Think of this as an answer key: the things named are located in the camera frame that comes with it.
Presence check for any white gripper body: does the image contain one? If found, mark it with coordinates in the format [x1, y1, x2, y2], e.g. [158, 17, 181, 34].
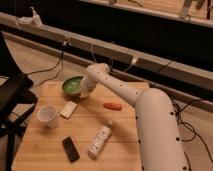
[80, 76, 96, 98]

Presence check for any green ceramic bowl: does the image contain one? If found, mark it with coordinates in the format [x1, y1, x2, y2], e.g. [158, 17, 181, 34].
[62, 76, 83, 97]

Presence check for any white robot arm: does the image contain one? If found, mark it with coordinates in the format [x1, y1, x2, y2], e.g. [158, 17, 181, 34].
[80, 63, 189, 171]

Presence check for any orange carrot toy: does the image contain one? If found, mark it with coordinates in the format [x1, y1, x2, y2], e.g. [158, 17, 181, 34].
[103, 102, 122, 111]

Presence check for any white rectangular block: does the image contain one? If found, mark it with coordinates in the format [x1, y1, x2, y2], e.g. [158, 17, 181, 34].
[60, 101, 77, 119]

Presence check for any white plastic cup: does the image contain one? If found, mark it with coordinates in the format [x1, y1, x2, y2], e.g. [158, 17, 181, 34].
[37, 105, 58, 128]

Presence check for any white remote controller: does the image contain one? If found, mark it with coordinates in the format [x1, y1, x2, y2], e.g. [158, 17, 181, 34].
[88, 121, 114, 159]

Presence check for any wooden table board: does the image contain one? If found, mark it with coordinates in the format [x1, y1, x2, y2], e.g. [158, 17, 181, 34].
[12, 85, 142, 171]

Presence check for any black phone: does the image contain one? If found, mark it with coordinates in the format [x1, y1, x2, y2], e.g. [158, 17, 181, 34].
[62, 137, 80, 163]

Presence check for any black chair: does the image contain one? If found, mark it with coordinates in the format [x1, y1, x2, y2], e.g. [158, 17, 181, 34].
[0, 31, 38, 171]

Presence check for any white power adapter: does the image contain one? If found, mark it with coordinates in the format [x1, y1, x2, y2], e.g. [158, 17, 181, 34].
[18, 7, 43, 26]

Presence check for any black cable on floor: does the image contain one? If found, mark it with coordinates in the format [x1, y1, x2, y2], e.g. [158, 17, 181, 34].
[25, 40, 72, 88]

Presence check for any white plug with cable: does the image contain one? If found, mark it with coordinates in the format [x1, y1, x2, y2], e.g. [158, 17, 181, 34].
[112, 57, 139, 74]

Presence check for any black cable bundle right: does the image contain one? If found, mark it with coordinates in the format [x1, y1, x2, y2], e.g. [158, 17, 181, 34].
[171, 98, 213, 163]

